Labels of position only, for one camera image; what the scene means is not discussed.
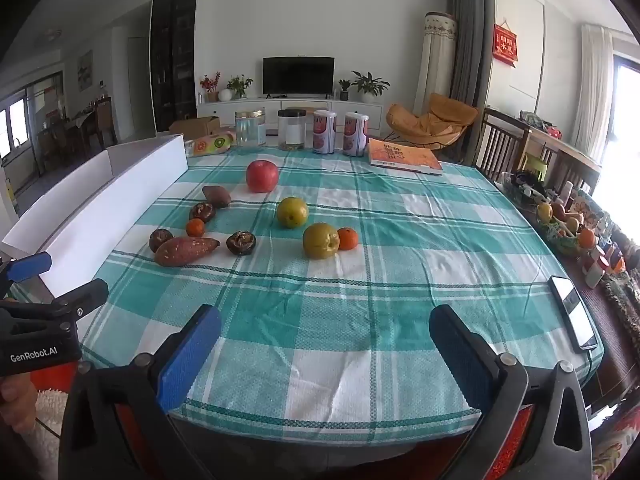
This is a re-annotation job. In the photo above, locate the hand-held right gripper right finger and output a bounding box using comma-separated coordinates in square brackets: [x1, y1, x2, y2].
[429, 304, 593, 480]

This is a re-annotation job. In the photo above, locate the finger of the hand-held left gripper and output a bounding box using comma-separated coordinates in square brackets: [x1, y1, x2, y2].
[0, 252, 53, 297]
[47, 278, 110, 319]

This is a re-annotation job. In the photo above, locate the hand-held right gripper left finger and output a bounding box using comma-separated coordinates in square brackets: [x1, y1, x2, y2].
[59, 304, 222, 480]

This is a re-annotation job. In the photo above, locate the yellow green pear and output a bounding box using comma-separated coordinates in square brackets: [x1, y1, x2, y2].
[276, 197, 309, 229]
[302, 222, 341, 260]

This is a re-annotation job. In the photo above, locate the person's left hand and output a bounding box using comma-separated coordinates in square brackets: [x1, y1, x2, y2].
[0, 375, 39, 431]

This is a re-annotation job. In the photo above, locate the white fluffy cloth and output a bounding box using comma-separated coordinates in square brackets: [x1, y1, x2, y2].
[22, 389, 68, 466]

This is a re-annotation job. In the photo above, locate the white cardboard box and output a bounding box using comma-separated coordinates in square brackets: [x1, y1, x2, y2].
[0, 133, 188, 301]

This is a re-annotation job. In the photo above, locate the large sweet potato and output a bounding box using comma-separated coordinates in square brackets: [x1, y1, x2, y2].
[154, 237, 221, 267]

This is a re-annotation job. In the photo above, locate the black smartphone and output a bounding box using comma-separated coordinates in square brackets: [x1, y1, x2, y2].
[547, 275, 599, 352]

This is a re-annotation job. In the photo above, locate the green white checked tablecloth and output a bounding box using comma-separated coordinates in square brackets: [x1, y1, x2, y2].
[80, 146, 606, 445]

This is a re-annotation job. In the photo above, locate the fruit basket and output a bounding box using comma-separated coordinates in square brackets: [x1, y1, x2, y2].
[536, 200, 598, 258]

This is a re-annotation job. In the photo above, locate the white bottle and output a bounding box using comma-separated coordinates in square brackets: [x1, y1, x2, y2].
[582, 245, 608, 289]

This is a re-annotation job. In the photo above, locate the brown kiwi fruit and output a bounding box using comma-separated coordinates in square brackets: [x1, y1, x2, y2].
[202, 185, 233, 209]

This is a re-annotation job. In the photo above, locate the dark dining chair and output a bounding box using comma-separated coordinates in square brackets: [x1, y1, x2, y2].
[92, 97, 118, 148]

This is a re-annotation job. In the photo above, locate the pile of dark clutter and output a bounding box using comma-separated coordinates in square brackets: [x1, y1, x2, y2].
[502, 170, 551, 211]

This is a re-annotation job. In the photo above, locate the floral cushion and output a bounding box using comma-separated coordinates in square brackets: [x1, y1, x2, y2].
[590, 410, 640, 480]

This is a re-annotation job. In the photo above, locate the red apple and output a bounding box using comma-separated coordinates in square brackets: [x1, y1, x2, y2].
[245, 159, 280, 194]

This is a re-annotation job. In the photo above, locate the fruit printed packet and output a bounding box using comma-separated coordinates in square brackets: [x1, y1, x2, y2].
[186, 131, 237, 157]

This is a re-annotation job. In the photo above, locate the brown cardboard box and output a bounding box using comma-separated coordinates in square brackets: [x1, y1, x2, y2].
[168, 116, 221, 140]

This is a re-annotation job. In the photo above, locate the green plastic stool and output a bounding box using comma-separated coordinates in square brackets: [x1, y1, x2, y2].
[525, 155, 551, 181]

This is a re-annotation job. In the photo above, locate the orange book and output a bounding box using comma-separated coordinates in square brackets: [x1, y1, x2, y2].
[367, 139, 444, 176]

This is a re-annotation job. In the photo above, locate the wooden chair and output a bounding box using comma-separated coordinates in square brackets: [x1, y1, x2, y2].
[530, 132, 603, 198]
[472, 107, 533, 183]

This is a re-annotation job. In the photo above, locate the orange lounge chair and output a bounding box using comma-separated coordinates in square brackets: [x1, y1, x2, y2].
[385, 92, 480, 151]

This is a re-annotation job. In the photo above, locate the clear jar gold lid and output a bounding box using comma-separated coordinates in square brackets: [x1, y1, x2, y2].
[234, 107, 267, 148]

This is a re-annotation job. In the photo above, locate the red flower plant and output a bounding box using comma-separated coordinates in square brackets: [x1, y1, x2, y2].
[200, 71, 222, 103]

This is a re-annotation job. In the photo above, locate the red white can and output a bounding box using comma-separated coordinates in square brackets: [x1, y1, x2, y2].
[342, 112, 370, 157]
[312, 109, 339, 156]

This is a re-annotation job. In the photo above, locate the clear jar black lid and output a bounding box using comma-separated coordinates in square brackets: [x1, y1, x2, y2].
[277, 109, 307, 152]

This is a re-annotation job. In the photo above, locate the black glass cabinet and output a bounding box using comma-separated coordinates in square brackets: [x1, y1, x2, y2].
[150, 0, 199, 133]

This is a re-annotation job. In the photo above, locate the green leafy potted plant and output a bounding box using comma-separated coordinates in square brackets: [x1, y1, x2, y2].
[227, 74, 254, 100]

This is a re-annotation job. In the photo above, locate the white television cabinet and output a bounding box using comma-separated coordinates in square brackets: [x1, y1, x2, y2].
[196, 95, 384, 133]

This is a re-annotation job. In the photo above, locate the large green potted plant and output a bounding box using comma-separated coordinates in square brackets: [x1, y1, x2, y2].
[351, 70, 391, 104]

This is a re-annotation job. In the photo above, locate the white curtain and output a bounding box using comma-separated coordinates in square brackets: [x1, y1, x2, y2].
[570, 24, 615, 163]

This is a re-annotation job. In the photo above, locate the black television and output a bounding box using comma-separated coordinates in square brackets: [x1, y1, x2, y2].
[262, 56, 336, 96]

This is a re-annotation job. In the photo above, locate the covered standing air conditioner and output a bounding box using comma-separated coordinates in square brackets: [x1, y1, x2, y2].
[414, 11, 457, 106]

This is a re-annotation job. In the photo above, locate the grey curtain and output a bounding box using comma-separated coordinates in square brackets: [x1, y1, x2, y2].
[445, 0, 493, 111]

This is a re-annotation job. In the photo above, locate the wall painting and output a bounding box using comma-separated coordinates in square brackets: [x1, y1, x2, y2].
[76, 50, 94, 92]

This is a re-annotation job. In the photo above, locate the red wall hanging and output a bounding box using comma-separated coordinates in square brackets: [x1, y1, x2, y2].
[492, 20, 518, 68]

